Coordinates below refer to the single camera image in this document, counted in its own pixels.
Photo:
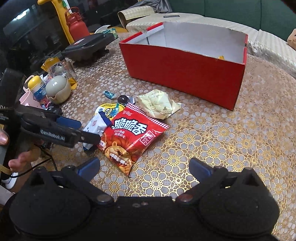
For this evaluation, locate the yellow capped white bottle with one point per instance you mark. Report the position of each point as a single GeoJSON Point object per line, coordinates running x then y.
{"type": "Point", "coordinates": [38, 88]}

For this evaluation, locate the pink cup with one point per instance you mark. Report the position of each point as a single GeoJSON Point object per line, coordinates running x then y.
{"type": "Point", "coordinates": [27, 99]}

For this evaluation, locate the cream snack packet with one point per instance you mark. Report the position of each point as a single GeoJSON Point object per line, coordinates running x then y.
{"type": "Point", "coordinates": [157, 104]}

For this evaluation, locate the yellow packaging bag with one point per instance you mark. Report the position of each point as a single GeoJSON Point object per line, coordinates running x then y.
{"type": "Point", "coordinates": [49, 63]}

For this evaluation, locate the green sofa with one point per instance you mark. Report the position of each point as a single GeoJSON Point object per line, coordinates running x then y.
{"type": "Point", "coordinates": [231, 11]}

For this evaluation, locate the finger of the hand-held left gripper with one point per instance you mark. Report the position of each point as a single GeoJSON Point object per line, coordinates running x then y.
{"type": "Point", "coordinates": [90, 139]}
{"type": "Point", "coordinates": [69, 122]}

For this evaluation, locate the grey curtain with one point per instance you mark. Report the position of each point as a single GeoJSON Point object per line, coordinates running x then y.
{"type": "Point", "coordinates": [159, 5]}

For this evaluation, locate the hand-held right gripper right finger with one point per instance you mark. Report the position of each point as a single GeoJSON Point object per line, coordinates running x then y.
{"type": "Point", "coordinates": [199, 168]}

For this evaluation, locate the person's left hand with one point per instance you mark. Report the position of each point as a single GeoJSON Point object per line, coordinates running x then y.
{"type": "Point", "coordinates": [23, 160]}

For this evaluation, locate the black tabletop appliance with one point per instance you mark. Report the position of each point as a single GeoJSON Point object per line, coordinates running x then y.
{"type": "Point", "coordinates": [85, 47]}

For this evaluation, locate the grey green round container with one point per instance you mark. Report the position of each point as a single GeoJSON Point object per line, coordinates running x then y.
{"type": "Point", "coordinates": [57, 90]}

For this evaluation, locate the green tissue pack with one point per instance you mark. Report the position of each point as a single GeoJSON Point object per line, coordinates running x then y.
{"type": "Point", "coordinates": [112, 33]}

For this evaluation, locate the red water bottle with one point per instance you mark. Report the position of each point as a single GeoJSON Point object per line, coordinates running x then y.
{"type": "Point", "coordinates": [77, 29]}

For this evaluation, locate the yellow cartoon packet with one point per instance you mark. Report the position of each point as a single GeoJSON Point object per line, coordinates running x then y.
{"type": "Point", "coordinates": [108, 111]}

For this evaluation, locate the dark round chocolate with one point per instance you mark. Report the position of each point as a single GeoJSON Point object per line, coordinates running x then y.
{"type": "Point", "coordinates": [123, 99]}

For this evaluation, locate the white blue snack packet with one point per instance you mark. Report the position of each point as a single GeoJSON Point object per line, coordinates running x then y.
{"type": "Point", "coordinates": [97, 125]}

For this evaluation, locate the small blue candy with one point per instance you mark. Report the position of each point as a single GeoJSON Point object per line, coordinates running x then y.
{"type": "Point", "coordinates": [109, 94]}

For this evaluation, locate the clear glass cup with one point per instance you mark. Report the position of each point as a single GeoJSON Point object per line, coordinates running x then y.
{"type": "Point", "coordinates": [69, 69]}

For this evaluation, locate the yellow giraffe toy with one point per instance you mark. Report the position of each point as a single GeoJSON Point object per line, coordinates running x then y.
{"type": "Point", "coordinates": [59, 14]}

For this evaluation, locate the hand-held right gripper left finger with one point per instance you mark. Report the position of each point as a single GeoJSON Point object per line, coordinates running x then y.
{"type": "Point", "coordinates": [89, 167]}

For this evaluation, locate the red snack packet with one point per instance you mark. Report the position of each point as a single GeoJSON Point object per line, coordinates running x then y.
{"type": "Point", "coordinates": [131, 139]}

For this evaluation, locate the red cardboard box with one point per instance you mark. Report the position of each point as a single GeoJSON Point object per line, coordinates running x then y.
{"type": "Point", "coordinates": [185, 78]}

